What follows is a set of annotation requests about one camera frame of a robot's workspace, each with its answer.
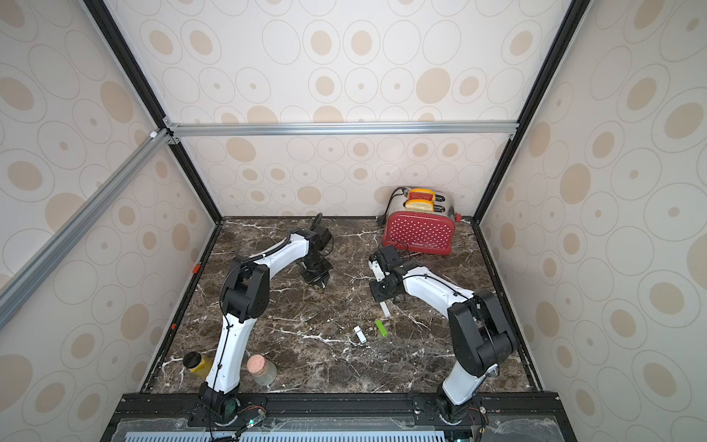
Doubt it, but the horizontal aluminium frame bar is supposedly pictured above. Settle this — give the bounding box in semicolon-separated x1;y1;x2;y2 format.
169;121;518;137

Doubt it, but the white usb drive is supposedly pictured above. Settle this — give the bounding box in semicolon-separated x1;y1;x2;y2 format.
353;326;367;344
380;301;391;318

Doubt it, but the green usb drive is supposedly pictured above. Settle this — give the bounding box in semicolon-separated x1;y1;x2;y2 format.
376;320;388;337

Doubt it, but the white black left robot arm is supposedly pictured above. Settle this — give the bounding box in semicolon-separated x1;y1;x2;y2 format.
199;215;333;418

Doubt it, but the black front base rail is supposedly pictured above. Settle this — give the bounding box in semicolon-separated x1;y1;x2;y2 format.
102;392;576;441

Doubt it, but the red polka dot toaster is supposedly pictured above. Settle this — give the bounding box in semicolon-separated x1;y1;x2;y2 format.
377;186;461;255

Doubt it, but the diagonal aluminium frame bar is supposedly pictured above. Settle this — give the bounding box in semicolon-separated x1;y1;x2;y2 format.
1;128;169;327

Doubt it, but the cork stoppered glass jar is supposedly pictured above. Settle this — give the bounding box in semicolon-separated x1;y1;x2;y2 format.
247;355;278;387

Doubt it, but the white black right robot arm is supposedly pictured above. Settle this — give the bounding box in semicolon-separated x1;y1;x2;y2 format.
368;245;517;406

